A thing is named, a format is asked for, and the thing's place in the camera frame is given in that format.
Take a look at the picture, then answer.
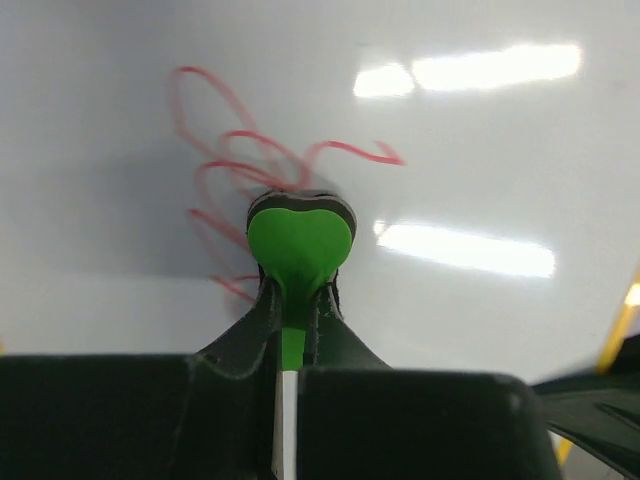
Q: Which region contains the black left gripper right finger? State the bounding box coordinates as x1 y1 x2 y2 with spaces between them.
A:
294 273 561 479

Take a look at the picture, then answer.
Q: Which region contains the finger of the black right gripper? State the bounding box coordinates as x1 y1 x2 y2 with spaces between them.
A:
533 335 639 479

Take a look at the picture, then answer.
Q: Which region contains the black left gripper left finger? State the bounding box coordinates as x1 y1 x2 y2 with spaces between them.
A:
1 278 282 479

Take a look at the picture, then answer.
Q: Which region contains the green whiteboard eraser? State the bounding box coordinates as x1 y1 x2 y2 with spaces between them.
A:
246 190 357 371

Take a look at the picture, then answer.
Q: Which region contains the yellow framed whiteboard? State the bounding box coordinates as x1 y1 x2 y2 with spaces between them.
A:
0 0 640 480

